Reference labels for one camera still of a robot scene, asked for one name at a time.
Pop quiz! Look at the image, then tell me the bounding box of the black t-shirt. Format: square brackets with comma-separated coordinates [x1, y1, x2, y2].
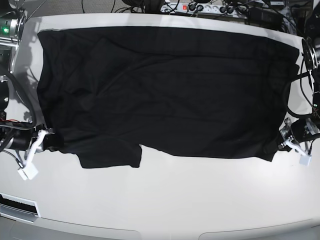
[37, 26, 300, 169]

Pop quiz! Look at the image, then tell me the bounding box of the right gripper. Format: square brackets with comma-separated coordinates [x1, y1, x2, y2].
[4, 128, 48, 153]

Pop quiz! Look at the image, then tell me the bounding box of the white power strip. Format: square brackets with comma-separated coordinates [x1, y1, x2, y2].
[160, 1, 247, 18]

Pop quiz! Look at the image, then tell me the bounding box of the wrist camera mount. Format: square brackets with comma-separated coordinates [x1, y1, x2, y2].
[17, 128, 55, 181]
[279, 135, 312, 166]

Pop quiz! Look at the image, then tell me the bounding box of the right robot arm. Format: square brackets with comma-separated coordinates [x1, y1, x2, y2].
[0, 0, 45, 154]

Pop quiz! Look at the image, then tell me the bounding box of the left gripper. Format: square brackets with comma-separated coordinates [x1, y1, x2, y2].
[278, 117, 320, 147]

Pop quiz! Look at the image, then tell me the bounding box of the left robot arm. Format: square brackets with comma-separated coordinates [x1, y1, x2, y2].
[282, 5, 320, 144]

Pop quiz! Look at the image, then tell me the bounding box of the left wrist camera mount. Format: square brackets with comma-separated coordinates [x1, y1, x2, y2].
[279, 135, 312, 166]

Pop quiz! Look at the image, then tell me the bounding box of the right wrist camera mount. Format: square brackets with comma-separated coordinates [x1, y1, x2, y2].
[17, 128, 55, 181]

